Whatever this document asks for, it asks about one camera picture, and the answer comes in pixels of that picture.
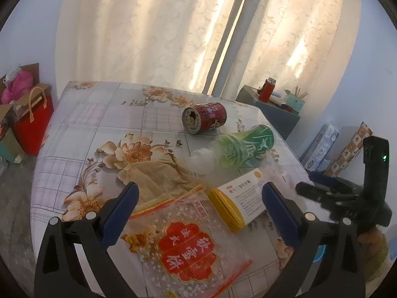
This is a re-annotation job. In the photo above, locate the white tissue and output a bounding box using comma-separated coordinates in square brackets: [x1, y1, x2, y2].
[189, 147, 217, 176]

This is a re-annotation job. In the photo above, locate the pink plastic bag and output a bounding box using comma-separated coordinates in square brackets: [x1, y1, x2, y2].
[1, 71, 34, 104]

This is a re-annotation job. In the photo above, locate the brown paper napkin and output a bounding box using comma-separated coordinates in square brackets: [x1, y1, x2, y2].
[124, 153, 203, 207]

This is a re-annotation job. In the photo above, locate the red gift bag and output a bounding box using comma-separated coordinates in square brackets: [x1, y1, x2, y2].
[14, 84, 55, 156]

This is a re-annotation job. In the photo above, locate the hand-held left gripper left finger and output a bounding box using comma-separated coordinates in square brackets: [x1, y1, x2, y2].
[33, 182, 139, 298]

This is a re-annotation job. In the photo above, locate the floral plastic tablecloth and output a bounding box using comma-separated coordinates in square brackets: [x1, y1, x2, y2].
[31, 81, 314, 298]

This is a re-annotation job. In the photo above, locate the orange patterned box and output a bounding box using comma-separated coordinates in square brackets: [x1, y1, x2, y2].
[324, 122, 373, 177]

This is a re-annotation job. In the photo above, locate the teal box with sticks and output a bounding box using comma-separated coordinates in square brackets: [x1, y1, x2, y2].
[285, 85, 309, 113]

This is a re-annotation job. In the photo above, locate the blue and white tissue pack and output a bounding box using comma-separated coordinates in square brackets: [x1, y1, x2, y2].
[302, 123, 340, 171]

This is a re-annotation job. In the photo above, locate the yellow and white medicine box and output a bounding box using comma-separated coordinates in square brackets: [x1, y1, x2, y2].
[207, 168, 269, 234]

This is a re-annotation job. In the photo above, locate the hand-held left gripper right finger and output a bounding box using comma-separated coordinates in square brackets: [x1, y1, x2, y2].
[262, 182, 367, 298]

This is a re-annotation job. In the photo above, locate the blue plastic container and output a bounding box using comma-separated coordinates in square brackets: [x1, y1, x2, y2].
[313, 244, 326, 263]

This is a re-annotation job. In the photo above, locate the open cardboard box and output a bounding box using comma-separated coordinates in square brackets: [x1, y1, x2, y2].
[0, 63, 40, 106]

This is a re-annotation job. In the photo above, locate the grey cabinet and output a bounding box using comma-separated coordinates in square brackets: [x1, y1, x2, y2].
[236, 84, 301, 140]

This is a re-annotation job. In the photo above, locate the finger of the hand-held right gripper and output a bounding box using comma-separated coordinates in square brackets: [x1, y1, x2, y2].
[308, 171, 365, 191]
[296, 182, 360, 208]

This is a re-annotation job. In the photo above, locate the cream patterned curtain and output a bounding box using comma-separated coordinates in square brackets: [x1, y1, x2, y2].
[220, 0, 362, 118]
[54, 0, 253, 94]

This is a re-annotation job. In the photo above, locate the cardboard box with green side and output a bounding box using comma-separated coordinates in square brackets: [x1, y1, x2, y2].
[0, 104, 26, 163]

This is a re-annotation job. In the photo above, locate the red drink can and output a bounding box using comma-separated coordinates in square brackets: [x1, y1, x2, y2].
[181, 102, 228, 135]

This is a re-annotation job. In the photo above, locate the clear red-printed plastic bag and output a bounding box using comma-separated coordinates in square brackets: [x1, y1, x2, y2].
[119, 185, 253, 298]

